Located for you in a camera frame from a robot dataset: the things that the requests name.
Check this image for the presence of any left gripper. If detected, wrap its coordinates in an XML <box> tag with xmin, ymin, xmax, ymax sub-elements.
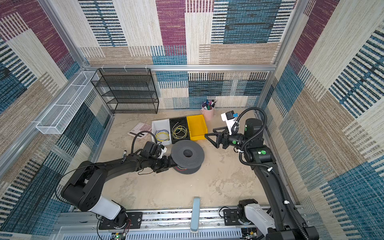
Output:
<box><xmin>148</xmin><ymin>155</ymin><xmax>178</xmax><ymax>172</ymax></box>

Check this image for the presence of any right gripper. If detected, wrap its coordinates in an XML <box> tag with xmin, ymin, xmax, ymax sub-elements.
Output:
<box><xmin>205</xmin><ymin>125</ymin><xmax>250</xmax><ymax>150</ymax></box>

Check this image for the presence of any grey cable spool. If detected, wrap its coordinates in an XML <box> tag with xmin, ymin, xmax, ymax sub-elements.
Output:
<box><xmin>170</xmin><ymin>140</ymin><xmax>205</xmax><ymax>175</ymax></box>

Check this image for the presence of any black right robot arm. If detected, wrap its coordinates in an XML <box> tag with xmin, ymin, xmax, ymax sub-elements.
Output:
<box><xmin>205</xmin><ymin>107</ymin><xmax>320</xmax><ymax>240</ymax></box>

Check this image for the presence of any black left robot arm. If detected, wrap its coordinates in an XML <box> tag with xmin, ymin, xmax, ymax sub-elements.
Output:
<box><xmin>60</xmin><ymin>140</ymin><xmax>176</xmax><ymax>229</ymax></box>

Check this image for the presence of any yellow plastic bin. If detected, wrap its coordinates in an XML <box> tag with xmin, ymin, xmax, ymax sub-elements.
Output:
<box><xmin>187</xmin><ymin>115</ymin><xmax>208</xmax><ymax>141</ymax></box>

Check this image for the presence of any pink pen cup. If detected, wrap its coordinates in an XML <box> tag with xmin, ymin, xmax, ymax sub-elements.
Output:
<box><xmin>201</xmin><ymin>100</ymin><xmax>217</xmax><ymax>121</ymax></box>

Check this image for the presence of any white plastic bin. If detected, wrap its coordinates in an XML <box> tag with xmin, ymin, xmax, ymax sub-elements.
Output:
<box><xmin>152</xmin><ymin>119</ymin><xmax>172</xmax><ymax>146</ymax></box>

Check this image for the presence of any black plastic bin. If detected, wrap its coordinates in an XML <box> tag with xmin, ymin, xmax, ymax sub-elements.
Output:
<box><xmin>170</xmin><ymin>117</ymin><xmax>190</xmax><ymax>144</ymax></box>

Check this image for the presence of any black white marker pen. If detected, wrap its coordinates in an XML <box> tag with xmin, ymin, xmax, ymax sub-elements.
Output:
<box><xmin>121</xmin><ymin>151</ymin><xmax>127</xmax><ymax>163</ymax></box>

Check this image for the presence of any pink calculator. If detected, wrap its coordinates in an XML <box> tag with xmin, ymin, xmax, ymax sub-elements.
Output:
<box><xmin>128</xmin><ymin>123</ymin><xmax>152</xmax><ymax>139</ymax></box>

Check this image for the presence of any black mesh shelf rack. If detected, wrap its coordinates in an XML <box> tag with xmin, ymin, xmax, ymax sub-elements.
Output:
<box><xmin>91</xmin><ymin>68</ymin><xmax>160</xmax><ymax>114</ymax></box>

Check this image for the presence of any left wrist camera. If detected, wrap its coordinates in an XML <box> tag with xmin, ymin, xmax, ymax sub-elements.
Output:
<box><xmin>149</xmin><ymin>143</ymin><xmax>167</xmax><ymax>159</ymax></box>

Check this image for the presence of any blue cable coil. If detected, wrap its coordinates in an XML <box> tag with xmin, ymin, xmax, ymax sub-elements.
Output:
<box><xmin>154</xmin><ymin>128</ymin><xmax>170</xmax><ymax>141</ymax></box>

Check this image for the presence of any green yellow cable coil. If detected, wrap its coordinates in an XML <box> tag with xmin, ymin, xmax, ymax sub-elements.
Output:
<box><xmin>171</xmin><ymin>122</ymin><xmax>189</xmax><ymax>140</ymax></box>

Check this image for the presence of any light blue clamp handle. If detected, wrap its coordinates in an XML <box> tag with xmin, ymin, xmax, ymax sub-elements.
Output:
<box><xmin>190</xmin><ymin>197</ymin><xmax>201</xmax><ymax>234</ymax></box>

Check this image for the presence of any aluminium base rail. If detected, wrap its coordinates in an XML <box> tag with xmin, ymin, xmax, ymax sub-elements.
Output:
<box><xmin>50</xmin><ymin>204</ymin><xmax>301</xmax><ymax>240</ymax></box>

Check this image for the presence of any white wire mesh basket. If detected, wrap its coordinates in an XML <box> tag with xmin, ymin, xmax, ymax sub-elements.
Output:
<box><xmin>36</xmin><ymin>71</ymin><xmax>99</xmax><ymax>135</ymax></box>

